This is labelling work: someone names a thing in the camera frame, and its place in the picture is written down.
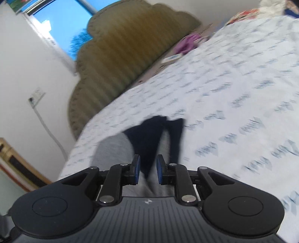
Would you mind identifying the white bedsheet with blue script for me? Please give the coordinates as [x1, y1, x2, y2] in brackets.
[60, 16, 298, 242]

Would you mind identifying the colourful patterned fabric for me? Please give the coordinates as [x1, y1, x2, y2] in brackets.
[225, 9, 259, 26]

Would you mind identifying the white wall socket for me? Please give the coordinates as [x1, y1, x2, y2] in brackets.
[28, 88, 45, 108]

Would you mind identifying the black power cable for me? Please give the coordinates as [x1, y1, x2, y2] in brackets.
[32, 106, 69, 162]

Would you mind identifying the wooden framed furniture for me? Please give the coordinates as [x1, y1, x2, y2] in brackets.
[1, 138, 52, 192]

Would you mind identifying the white crumpled cloth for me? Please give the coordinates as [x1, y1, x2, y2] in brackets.
[258, 0, 286, 18]

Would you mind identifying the purple cloth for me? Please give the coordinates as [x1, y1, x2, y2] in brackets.
[174, 33, 207, 55]

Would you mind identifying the olive upholstered headboard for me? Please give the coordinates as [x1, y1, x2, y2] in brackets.
[68, 1, 201, 139]

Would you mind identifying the grey and navy knit sweater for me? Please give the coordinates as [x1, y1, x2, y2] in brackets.
[91, 116, 185, 197]

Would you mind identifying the window with blue view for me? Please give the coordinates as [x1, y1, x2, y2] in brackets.
[7, 0, 122, 62]

